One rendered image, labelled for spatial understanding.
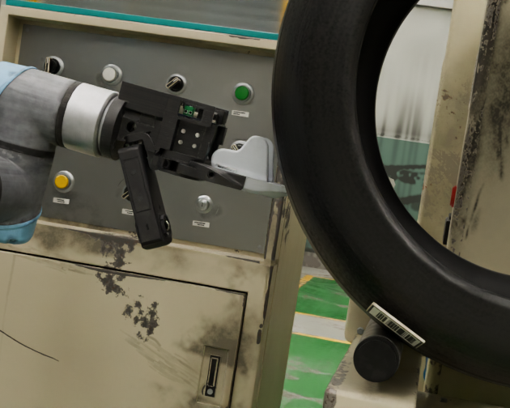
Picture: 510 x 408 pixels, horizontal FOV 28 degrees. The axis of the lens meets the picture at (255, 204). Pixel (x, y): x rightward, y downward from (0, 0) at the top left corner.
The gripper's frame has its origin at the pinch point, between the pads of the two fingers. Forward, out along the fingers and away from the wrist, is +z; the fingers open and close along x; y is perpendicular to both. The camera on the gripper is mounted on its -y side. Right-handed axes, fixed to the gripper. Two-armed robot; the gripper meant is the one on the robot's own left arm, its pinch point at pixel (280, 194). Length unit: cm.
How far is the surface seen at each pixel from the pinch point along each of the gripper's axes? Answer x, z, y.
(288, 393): 352, -23, -108
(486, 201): 27.7, 22.0, 5.0
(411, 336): -11.5, 17.2, -8.6
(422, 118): 918, -19, 57
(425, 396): 23.7, 21.5, -21.0
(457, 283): -12.5, 19.8, -2.5
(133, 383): 60, -25, -42
